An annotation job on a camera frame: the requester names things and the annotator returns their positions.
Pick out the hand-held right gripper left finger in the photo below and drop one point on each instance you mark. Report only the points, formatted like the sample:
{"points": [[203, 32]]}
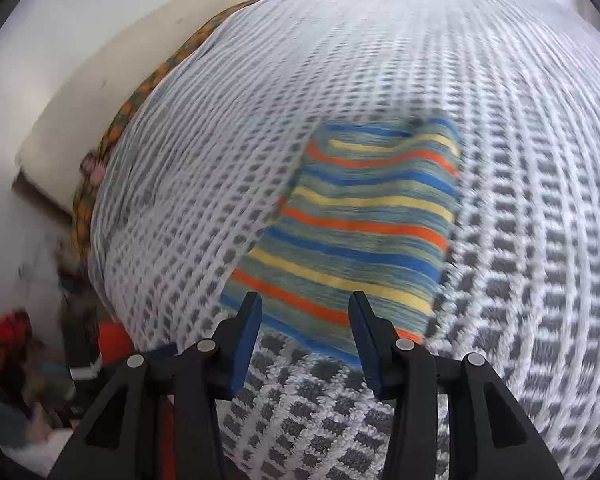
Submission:
{"points": [[242, 345]]}

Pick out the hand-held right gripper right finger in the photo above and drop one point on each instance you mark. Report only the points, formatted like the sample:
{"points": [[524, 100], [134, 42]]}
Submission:
{"points": [[367, 345]]}

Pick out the striped knit sweater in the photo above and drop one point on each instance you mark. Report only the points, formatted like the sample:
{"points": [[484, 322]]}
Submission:
{"points": [[360, 230]]}

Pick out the red bundled cloth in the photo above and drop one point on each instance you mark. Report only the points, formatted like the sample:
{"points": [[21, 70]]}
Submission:
{"points": [[10, 332]]}

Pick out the white grey checked blanket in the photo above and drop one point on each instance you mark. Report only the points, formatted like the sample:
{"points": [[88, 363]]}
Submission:
{"points": [[505, 160]]}

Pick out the cream headboard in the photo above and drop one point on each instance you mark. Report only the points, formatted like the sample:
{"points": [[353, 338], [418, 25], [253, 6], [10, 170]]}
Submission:
{"points": [[80, 110]]}

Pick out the orange green patterned bedsheet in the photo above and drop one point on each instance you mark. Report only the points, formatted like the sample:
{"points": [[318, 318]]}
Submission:
{"points": [[125, 112]]}

